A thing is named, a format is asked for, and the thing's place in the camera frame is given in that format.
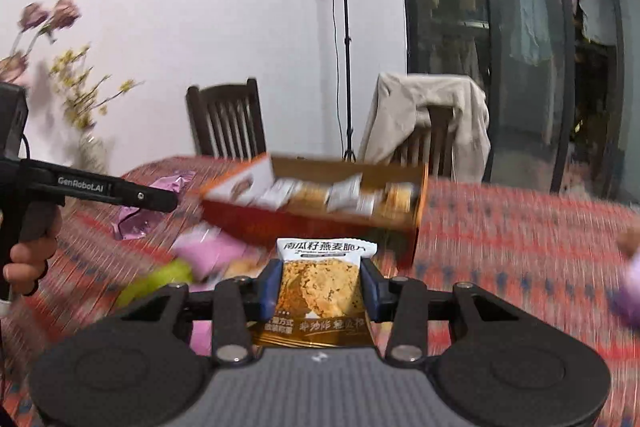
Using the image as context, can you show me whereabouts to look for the red cardboard box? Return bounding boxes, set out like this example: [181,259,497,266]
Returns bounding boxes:
[200,152,430,268]

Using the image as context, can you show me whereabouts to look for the person's left hand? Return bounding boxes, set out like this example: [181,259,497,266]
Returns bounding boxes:
[2,208,64,298]

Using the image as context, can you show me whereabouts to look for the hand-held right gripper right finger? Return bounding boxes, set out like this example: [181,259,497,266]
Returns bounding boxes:
[361,259,538,363]

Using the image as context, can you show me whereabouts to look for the small speckled vase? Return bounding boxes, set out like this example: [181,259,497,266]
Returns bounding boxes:
[77,132,111,175]

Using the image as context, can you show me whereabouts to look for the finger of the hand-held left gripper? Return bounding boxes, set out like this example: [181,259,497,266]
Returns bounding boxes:
[120,179,179,214]

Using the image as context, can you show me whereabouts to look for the dark wooden chair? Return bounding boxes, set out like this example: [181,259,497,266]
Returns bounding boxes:
[186,78,267,159]

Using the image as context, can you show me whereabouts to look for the purple tissue pack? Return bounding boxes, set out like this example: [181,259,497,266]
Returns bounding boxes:
[612,252,640,328]

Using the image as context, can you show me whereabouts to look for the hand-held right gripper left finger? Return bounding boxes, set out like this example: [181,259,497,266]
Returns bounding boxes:
[107,259,285,367]

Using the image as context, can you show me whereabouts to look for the yellow flower branches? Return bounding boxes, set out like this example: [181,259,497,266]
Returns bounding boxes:
[49,44,146,135]

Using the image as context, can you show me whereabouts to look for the dried pink flowers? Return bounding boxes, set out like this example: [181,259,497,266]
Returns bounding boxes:
[0,0,82,85]

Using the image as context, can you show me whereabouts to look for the purple snack packet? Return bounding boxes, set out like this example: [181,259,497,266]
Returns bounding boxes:
[172,224,261,283]

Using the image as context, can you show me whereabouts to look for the wooden chair with jacket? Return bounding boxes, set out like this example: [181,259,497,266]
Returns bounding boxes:
[390,107,456,180]

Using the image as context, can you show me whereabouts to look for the green snack packet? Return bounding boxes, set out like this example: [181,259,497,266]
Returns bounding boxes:
[117,258,194,308]

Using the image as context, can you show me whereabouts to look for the hanging light clothes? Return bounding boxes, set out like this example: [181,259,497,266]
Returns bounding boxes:
[510,0,556,68]

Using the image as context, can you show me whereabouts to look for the shiny pink snack packet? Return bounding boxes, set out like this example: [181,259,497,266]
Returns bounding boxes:
[114,171,197,242]

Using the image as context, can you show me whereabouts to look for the white gold oat crisp packet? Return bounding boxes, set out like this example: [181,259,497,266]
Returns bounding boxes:
[250,237,378,349]

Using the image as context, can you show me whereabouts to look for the beige jacket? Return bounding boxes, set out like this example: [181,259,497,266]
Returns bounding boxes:
[359,72,492,182]

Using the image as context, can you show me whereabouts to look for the black sliding glass door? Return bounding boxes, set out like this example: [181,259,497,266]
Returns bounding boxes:
[397,0,640,208]

